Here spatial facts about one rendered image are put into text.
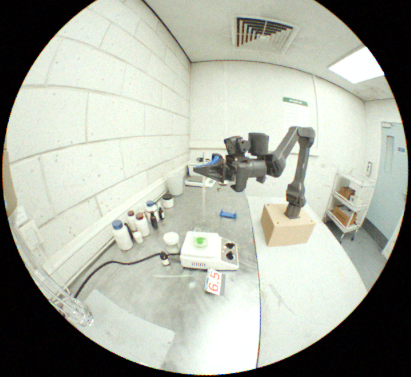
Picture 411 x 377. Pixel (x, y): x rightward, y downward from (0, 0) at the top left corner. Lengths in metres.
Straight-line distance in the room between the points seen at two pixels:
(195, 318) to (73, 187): 0.59
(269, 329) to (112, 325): 0.42
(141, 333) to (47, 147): 0.61
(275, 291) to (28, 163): 0.87
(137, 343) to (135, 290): 0.21
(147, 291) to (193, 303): 0.15
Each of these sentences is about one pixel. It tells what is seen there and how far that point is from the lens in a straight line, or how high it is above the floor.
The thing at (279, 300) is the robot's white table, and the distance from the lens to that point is 0.51.
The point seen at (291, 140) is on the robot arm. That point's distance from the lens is 0.49.
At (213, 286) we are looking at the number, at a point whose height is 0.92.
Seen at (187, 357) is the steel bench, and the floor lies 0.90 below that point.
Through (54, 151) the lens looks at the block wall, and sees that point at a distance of 0.56.
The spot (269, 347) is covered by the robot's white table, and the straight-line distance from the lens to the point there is 0.47.
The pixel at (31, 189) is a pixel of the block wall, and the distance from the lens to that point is 0.55.
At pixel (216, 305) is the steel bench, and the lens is 0.46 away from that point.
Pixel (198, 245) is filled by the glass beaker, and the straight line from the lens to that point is 0.44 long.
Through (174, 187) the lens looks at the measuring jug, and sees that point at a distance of 1.01.
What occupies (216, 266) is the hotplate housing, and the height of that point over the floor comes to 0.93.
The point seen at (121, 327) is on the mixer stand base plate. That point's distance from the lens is 0.48.
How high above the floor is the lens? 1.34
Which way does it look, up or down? 15 degrees down
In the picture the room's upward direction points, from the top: straight up
